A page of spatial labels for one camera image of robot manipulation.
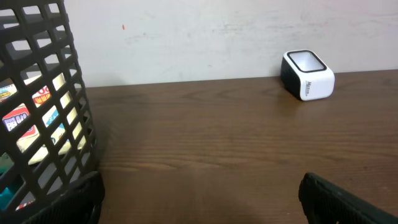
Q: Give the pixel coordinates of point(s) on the teal mouthwash bottle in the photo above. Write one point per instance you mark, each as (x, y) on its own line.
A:
(7, 195)

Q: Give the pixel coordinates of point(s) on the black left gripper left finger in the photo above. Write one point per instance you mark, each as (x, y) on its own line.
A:
(80, 204)

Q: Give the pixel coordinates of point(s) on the dark grey plastic basket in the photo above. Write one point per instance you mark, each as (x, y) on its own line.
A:
(48, 140)

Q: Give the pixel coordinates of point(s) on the white barcode scanner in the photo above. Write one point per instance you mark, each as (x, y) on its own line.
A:
(306, 76)

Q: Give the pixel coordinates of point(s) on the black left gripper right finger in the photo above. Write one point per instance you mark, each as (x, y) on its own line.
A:
(324, 202)

